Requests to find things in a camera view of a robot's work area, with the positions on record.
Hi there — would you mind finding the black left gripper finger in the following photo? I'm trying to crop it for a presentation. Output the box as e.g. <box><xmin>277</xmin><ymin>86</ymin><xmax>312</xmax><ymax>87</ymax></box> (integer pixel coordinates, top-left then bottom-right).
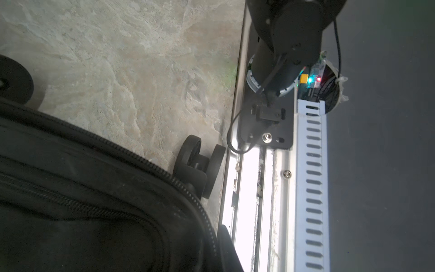
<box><xmin>217</xmin><ymin>224</ymin><xmax>244</xmax><ymax>272</ymax></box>

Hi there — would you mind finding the white vented cable duct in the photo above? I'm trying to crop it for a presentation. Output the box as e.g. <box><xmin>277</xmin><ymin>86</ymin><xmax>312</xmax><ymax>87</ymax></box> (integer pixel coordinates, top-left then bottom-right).
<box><xmin>295</xmin><ymin>100</ymin><xmax>330</xmax><ymax>272</ymax></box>

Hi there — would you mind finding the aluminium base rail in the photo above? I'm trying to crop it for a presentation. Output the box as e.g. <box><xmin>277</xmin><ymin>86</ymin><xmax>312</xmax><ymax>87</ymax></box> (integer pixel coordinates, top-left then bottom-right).
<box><xmin>219</xmin><ymin>11</ymin><xmax>296</xmax><ymax>272</ymax></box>

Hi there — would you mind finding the white hard-shell suitcase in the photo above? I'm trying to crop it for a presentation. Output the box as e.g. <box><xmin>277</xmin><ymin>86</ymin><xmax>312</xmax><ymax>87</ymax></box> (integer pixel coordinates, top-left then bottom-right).
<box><xmin>1</xmin><ymin>56</ymin><xmax>221</xmax><ymax>272</ymax></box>

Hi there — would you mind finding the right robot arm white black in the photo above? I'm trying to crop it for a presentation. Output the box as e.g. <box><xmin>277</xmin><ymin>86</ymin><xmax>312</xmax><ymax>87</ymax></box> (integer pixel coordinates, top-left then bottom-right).
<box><xmin>227</xmin><ymin>1</ymin><xmax>346</xmax><ymax>155</ymax></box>

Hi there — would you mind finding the right green circuit board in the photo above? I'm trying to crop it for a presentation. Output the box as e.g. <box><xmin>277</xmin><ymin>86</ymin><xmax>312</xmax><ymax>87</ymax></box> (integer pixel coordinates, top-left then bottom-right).
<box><xmin>297</xmin><ymin>51</ymin><xmax>341</xmax><ymax>113</ymax></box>

